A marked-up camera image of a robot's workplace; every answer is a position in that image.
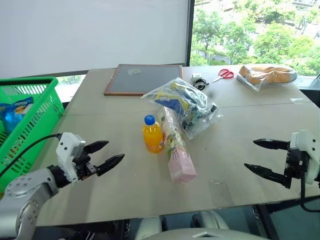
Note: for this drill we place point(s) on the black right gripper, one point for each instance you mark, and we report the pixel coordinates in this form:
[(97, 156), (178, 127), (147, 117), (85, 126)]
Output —
[(297, 162)]

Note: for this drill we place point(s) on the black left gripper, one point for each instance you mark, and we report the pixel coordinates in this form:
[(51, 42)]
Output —
[(83, 166)]

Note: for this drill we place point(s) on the clear bag of snacks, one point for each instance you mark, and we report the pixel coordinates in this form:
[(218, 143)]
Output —
[(185, 100)]

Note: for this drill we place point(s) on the pink snack packet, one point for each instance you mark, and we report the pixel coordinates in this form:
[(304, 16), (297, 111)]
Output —
[(178, 160)]

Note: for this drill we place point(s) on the blue snack bag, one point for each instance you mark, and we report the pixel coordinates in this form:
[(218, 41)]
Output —
[(15, 112)]

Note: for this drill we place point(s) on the white roller window blind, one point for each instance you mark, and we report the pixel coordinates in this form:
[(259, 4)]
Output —
[(95, 32)]

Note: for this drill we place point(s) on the green plastic basket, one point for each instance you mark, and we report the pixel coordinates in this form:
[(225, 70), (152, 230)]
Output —
[(37, 117)]

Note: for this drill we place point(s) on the black table leg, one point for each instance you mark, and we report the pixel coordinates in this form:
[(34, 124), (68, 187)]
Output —
[(266, 222)]

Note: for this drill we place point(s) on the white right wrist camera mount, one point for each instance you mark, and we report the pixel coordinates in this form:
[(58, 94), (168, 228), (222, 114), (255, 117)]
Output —
[(307, 140)]

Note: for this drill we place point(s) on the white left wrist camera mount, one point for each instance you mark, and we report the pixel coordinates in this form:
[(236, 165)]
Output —
[(66, 150)]

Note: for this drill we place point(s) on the black window frame post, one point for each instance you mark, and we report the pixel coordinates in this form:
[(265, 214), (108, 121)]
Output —
[(190, 32)]

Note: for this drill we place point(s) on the orange juice bottle blue cap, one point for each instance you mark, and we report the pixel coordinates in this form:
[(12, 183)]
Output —
[(152, 138)]

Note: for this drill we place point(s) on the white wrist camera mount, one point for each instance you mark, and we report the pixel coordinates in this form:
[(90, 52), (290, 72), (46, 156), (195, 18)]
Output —
[(66, 150), (307, 140)]

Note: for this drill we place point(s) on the bagged bread on plate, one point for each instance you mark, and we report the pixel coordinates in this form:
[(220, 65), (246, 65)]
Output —
[(265, 75)]

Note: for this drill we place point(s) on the wooden framed blackboard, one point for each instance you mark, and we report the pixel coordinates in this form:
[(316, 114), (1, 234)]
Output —
[(145, 78)]

